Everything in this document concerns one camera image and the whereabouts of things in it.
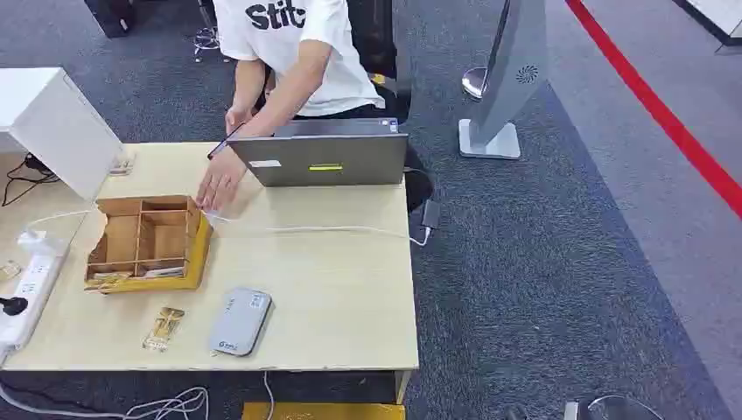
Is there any black cable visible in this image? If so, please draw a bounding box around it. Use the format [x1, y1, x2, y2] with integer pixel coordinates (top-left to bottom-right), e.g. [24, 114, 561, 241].
[1, 152, 61, 208]

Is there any white power strip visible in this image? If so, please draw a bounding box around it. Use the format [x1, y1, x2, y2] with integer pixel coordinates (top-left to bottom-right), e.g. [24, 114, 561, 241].
[0, 230, 69, 354]

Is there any grey card reader device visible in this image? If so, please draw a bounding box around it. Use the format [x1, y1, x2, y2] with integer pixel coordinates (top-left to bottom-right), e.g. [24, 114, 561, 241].
[207, 288, 273, 358]

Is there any black office chair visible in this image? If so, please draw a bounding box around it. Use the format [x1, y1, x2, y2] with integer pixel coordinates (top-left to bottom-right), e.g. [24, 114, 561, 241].
[346, 0, 435, 214]

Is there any black power adapter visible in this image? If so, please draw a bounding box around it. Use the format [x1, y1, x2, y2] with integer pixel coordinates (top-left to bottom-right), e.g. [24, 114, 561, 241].
[421, 199, 442, 230]

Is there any person's hand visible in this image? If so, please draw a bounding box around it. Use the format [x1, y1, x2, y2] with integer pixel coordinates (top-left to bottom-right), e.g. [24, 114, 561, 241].
[195, 145, 249, 212]

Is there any white cable bundle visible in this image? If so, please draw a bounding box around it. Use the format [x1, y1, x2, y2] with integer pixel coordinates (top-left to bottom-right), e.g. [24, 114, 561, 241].
[0, 379, 211, 420]

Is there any grey laptop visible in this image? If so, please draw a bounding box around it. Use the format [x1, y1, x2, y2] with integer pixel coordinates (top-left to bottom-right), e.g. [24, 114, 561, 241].
[227, 118, 410, 188]

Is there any grey standing display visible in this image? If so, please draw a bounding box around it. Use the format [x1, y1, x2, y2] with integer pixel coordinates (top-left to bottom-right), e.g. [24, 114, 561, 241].
[458, 0, 549, 160]

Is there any clear card holder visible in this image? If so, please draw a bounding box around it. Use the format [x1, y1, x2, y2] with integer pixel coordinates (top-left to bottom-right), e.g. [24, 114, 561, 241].
[108, 151, 137, 178]

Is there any wooden card box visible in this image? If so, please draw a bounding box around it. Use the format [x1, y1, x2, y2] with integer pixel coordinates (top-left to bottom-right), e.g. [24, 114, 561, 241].
[83, 194, 214, 295]

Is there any yellow box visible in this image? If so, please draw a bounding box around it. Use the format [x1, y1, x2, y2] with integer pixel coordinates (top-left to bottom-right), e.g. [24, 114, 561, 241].
[241, 402, 407, 420]

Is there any person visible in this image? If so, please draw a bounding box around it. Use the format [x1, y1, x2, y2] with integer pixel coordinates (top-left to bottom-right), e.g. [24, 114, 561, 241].
[195, 0, 386, 212]

